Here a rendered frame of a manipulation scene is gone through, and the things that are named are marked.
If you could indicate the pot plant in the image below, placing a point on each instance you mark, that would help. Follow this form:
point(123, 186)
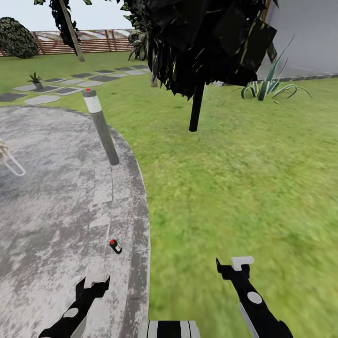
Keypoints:
point(36, 81)

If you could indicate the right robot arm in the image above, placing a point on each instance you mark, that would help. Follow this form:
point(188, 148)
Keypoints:
point(259, 319)

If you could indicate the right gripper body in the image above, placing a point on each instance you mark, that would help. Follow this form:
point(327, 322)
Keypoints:
point(234, 276)

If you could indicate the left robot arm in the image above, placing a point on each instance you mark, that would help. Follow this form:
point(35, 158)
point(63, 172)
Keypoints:
point(73, 322)

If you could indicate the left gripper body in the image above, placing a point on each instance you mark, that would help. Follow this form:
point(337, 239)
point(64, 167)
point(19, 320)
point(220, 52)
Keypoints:
point(96, 291)

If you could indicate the robot trunk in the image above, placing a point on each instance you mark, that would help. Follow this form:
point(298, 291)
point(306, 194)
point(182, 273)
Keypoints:
point(168, 329)

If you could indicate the insectifuge atomizer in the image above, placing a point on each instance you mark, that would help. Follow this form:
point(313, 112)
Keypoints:
point(115, 246)

